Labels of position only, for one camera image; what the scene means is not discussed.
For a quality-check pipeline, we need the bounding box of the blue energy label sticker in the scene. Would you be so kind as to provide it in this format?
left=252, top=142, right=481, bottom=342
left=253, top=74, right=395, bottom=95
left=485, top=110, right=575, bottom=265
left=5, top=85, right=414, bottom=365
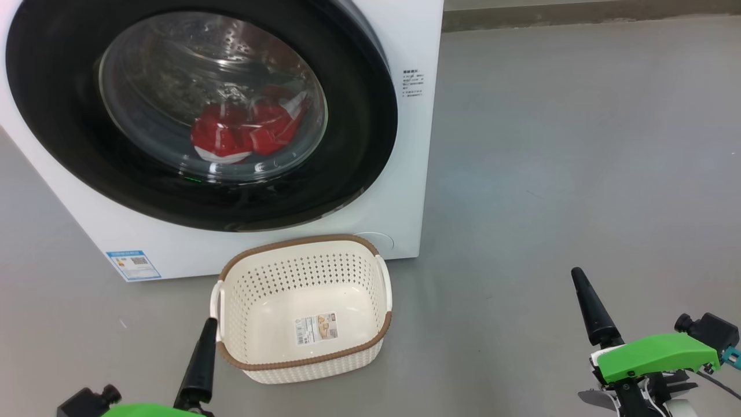
left=106, top=250, right=162, bottom=282

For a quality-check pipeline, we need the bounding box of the dark grey baseboard strip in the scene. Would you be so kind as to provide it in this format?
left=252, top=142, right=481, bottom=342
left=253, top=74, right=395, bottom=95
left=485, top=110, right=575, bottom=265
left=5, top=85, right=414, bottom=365
left=443, top=0, right=741, bottom=32

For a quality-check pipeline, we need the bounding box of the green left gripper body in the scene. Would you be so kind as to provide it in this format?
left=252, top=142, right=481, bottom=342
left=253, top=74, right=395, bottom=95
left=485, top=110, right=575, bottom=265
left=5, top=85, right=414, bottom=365
left=101, top=403, right=204, bottom=417

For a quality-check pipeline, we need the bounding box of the stainless steel perforated drum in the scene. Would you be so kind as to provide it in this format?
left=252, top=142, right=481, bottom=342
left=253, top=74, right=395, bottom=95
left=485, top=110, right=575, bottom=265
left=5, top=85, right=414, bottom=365
left=98, top=12, right=328, bottom=183

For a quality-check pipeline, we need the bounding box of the cream basket with brown rim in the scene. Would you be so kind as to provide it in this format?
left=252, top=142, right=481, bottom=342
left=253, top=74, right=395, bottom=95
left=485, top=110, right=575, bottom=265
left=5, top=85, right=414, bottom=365
left=210, top=234, right=393, bottom=385

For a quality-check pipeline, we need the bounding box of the black round glass washer door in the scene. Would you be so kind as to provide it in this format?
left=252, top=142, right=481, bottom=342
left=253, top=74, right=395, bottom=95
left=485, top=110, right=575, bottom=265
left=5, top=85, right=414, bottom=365
left=6, top=0, right=399, bottom=232

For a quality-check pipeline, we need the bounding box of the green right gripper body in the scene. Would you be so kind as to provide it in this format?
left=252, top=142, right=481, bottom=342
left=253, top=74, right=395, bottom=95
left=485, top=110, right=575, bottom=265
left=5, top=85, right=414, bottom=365
left=590, top=334, right=721, bottom=417

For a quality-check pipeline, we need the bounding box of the thin black cable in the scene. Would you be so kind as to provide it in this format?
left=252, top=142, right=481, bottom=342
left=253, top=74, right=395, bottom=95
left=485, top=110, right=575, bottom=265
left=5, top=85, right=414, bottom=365
left=696, top=371, right=741, bottom=400

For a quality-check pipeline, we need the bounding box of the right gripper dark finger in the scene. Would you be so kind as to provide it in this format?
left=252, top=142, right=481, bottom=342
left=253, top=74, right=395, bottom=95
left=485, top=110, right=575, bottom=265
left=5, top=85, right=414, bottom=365
left=571, top=267, right=625, bottom=349

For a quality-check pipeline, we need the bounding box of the printed label sticker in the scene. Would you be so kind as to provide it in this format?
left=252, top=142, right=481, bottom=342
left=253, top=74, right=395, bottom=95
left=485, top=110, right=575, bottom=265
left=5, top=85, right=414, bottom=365
left=296, top=313, right=339, bottom=346

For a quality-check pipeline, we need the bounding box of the red and white garment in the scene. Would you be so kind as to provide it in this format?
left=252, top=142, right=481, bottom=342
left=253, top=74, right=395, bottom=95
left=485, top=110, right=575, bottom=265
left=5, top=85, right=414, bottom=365
left=190, top=87, right=310, bottom=164

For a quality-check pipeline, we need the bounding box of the white front-load washing machine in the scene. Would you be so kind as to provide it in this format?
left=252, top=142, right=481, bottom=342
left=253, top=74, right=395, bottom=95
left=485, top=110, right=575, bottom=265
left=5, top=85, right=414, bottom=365
left=0, top=0, right=445, bottom=283

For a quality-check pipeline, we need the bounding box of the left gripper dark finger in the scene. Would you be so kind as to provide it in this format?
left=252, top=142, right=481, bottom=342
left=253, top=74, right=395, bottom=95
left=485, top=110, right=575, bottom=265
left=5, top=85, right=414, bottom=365
left=174, top=317, right=218, bottom=413

